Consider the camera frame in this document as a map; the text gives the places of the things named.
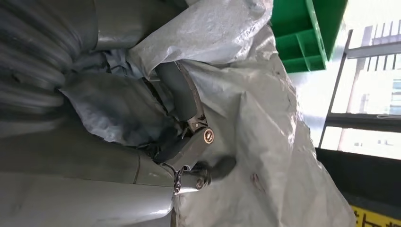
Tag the green plastic crate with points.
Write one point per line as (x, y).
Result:
(297, 34)

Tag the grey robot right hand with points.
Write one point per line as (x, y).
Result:
(78, 194)

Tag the dark window frame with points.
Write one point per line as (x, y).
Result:
(360, 120)

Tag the black inbound scanner machine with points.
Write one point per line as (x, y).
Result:
(360, 178)

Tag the black and yellow label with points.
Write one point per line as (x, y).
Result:
(376, 219)

